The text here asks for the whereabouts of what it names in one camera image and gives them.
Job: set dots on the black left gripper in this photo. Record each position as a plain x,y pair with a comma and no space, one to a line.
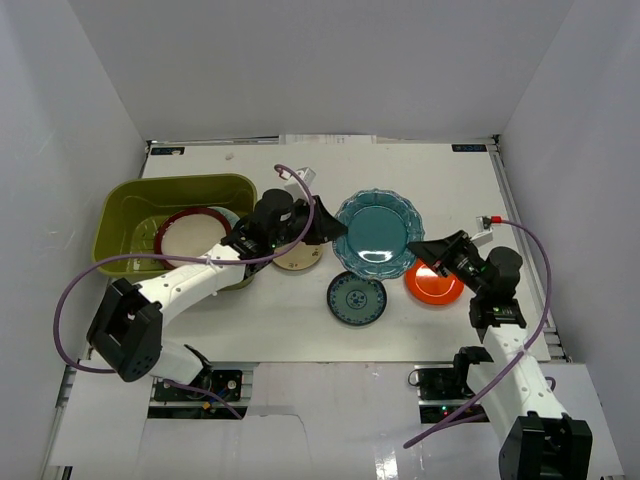
310,220

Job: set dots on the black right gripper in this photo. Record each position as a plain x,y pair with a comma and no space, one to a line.
441,253

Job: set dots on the teal scalloped plate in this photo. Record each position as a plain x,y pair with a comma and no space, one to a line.
380,225

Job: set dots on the red plate with teal flower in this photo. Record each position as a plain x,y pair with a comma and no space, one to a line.
228,214

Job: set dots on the dark red rimmed plate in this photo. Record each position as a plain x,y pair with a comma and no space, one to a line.
191,232

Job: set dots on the right arm base board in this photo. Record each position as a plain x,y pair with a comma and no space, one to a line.
439,393

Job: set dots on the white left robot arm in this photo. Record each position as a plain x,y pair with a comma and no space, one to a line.
127,330

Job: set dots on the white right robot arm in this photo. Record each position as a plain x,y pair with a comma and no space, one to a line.
539,439

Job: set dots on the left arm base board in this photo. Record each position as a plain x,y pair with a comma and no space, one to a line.
224,400

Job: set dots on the green plastic bin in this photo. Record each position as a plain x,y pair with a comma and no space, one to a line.
134,211

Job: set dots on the orange plate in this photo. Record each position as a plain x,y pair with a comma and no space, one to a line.
430,288

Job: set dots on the small cream plate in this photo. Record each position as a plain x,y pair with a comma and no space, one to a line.
300,257

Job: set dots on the blue patterned small plate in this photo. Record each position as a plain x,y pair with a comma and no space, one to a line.
355,301

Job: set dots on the right black table label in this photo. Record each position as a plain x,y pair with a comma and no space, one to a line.
469,148

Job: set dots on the black table label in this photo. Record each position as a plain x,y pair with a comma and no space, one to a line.
167,151
469,148

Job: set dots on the left black table label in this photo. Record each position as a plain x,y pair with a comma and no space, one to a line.
167,151

